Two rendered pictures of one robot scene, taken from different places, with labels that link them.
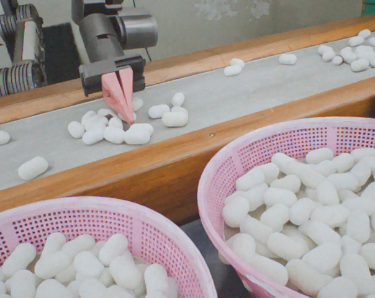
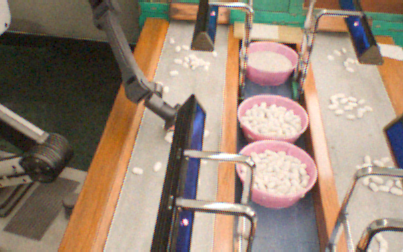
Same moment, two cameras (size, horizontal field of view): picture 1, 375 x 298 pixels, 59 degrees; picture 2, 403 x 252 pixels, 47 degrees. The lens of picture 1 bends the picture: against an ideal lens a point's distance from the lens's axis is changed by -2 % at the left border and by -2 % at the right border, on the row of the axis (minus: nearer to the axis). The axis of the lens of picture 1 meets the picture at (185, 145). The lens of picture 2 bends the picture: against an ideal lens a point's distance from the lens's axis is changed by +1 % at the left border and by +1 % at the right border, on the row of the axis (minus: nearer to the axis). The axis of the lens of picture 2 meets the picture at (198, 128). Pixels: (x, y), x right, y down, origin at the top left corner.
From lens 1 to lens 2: 1.55 m
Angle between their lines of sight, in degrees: 57
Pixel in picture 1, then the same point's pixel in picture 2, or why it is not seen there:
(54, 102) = (130, 144)
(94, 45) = (165, 108)
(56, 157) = not seen: hidden behind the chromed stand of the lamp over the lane
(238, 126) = (229, 114)
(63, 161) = not seen: hidden behind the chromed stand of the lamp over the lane
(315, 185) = (260, 120)
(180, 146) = (230, 127)
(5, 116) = (125, 162)
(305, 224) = (268, 129)
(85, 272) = (259, 160)
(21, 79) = (65, 147)
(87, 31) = (157, 103)
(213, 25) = not seen: outside the picture
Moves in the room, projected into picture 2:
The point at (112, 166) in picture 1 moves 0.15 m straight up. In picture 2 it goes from (228, 142) to (232, 108)
